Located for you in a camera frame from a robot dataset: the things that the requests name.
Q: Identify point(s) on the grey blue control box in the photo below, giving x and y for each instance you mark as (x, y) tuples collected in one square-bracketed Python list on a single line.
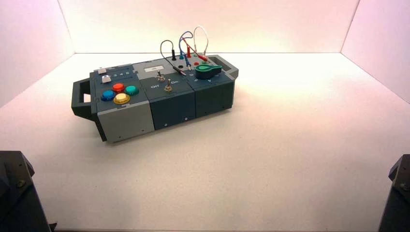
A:
[(173, 102)]

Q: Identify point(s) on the green rotary knob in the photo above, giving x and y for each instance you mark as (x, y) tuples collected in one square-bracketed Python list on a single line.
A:
[(207, 71)]

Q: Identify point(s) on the green round push button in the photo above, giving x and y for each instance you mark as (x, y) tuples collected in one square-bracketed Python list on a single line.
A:
[(131, 90)]

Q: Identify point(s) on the yellow round push button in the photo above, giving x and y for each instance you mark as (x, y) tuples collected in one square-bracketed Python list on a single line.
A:
[(121, 98)]

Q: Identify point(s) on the red round push button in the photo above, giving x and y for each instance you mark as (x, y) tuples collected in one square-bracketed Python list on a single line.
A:
[(118, 87)]

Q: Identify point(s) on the blue round push button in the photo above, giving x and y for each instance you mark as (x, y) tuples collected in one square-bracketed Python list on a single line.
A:
[(108, 95)]

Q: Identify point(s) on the white slider key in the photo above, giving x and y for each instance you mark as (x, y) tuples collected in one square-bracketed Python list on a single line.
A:
[(102, 70), (105, 79)]

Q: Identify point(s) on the metal toggle switch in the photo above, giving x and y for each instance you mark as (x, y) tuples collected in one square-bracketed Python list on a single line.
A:
[(168, 87), (159, 76)]

